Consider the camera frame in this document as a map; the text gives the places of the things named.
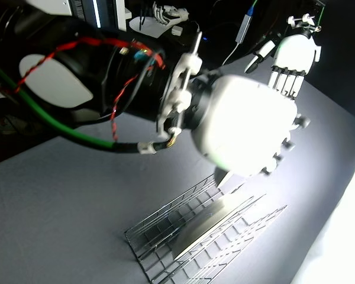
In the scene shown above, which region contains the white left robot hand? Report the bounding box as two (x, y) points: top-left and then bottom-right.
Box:
(244, 33), (322, 98)

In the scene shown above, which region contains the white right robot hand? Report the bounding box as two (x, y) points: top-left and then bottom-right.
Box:
(191, 73), (311, 179)

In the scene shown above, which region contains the white plate with black rim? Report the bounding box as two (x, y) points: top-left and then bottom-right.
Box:
(171, 197), (236, 261)
(214, 165), (235, 190)

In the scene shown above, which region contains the silver adapter with blue plug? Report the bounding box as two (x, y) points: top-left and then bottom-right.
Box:
(235, 7), (254, 45)

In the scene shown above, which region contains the black device with blue light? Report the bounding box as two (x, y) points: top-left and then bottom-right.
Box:
(177, 20), (211, 45)

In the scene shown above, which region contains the spare white robot hand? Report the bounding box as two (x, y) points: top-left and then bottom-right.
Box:
(151, 1), (191, 27)

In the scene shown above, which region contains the white paper sheet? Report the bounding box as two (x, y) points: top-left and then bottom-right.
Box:
(128, 15), (174, 39)

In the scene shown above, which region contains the white robot torso column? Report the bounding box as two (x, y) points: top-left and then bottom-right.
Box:
(26, 0), (128, 32)

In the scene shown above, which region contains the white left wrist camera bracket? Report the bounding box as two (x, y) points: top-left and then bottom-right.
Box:
(286, 13), (322, 34)

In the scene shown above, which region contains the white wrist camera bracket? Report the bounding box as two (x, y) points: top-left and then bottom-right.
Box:
(286, 13), (322, 34)
(155, 31), (204, 140)

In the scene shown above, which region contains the thin white cable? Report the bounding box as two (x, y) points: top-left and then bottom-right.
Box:
(221, 41), (240, 67)

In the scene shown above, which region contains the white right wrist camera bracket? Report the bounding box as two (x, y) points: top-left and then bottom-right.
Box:
(155, 31), (204, 140)

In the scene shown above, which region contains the chrome wire dish rack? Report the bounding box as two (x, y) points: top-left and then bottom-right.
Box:
(123, 174), (288, 283)

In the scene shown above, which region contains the red black twisted wire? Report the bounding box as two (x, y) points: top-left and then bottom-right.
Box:
(13, 35), (166, 142)

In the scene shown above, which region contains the green cable of right arm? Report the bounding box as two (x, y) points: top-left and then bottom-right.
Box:
(0, 63), (117, 152)

